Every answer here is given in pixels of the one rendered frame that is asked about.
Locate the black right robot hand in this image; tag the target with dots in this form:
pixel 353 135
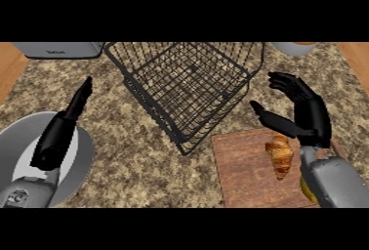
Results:
pixel 307 110

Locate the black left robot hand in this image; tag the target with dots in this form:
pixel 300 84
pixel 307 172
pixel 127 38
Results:
pixel 58 136

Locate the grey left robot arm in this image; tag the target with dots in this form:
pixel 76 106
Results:
pixel 27 192

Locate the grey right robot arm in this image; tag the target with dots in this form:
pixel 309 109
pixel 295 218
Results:
pixel 331 182

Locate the golden brown croissant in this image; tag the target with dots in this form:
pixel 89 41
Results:
pixel 279 156

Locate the brown wooden cutting board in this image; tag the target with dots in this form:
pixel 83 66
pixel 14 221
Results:
pixel 250 175

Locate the grey round plate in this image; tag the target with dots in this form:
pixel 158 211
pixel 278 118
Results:
pixel 78 156

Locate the pale grey round container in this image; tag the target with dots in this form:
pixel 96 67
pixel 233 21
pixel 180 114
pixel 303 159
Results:
pixel 293 48

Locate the yellow banana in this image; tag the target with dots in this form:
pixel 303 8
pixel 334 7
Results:
pixel 307 192

